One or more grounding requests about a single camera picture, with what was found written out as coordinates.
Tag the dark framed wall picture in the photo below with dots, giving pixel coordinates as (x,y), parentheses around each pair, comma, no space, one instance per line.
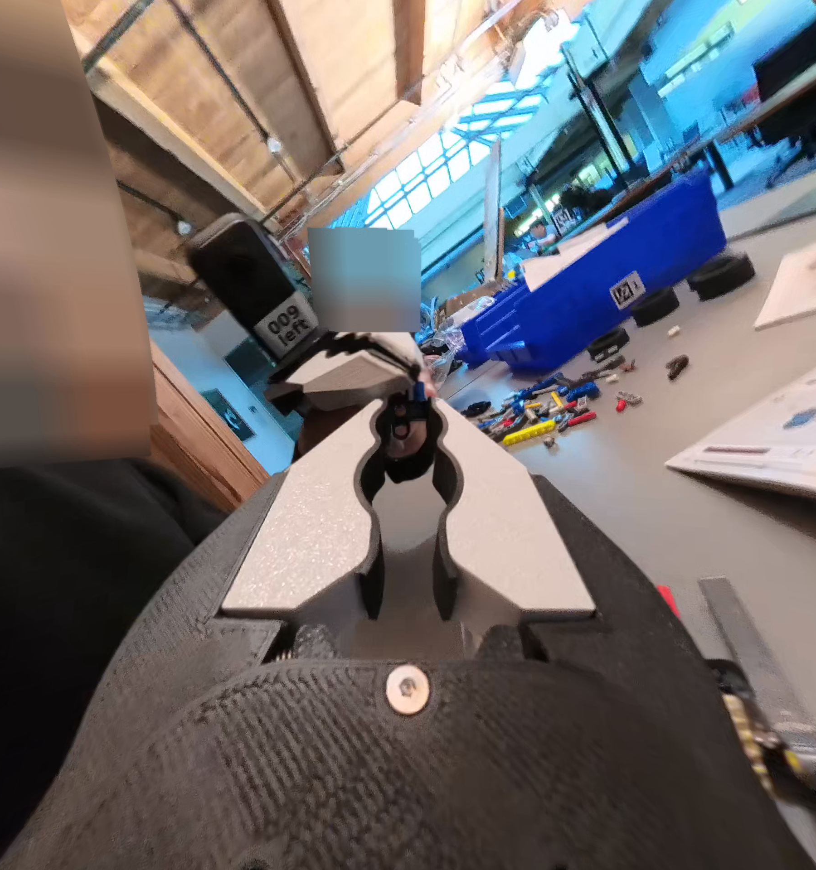
(228,413)

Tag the black rectangular toy block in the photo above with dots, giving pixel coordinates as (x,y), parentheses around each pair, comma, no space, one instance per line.
(608,344)

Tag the grey bent lego liftarm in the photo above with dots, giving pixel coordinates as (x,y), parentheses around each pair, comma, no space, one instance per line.
(741,639)

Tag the black lego connector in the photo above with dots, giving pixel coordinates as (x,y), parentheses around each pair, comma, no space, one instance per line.
(408,411)

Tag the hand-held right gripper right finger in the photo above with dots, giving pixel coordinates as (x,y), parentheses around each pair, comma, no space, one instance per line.
(517,544)

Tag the yellow lego beam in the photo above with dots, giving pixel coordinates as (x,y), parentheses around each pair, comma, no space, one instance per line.
(530,433)

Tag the nested blue plastic bins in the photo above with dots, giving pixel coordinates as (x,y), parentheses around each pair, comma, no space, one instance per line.
(653,231)

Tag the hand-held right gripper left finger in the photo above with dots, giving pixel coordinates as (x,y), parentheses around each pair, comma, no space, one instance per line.
(299,544)

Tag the partly built lego assembly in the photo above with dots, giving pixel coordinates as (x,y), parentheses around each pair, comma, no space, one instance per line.
(755,734)

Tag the thin white booklet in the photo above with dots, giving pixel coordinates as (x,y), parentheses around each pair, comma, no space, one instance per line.
(802,285)

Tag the black rubber lego tire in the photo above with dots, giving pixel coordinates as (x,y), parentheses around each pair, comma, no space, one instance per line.
(655,307)
(721,275)

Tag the small red lego piece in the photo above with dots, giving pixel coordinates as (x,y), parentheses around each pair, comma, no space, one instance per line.
(668,601)

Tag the blue lego pin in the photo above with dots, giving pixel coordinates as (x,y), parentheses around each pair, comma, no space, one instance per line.
(419,391)

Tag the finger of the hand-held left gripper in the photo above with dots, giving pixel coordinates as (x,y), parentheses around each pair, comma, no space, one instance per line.
(404,353)
(340,380)

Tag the clear plastic bag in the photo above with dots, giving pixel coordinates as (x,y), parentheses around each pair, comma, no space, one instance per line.
(442,346)

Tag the small black lego piece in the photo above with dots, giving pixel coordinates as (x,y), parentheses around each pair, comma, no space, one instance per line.
(678,367)

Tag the person's left hand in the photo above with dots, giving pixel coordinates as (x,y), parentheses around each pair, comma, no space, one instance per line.
(408,448)

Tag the pile of loose lego pieces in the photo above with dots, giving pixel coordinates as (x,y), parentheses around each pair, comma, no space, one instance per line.
(551,404)

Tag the open lego instruction booklet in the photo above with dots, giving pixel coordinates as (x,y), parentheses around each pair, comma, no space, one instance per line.
(775,448)

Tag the upright wooden sign board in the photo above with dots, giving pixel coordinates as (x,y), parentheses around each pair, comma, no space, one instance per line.
(493,217)

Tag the white paper sheet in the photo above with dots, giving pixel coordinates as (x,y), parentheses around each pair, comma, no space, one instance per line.
(571,262)

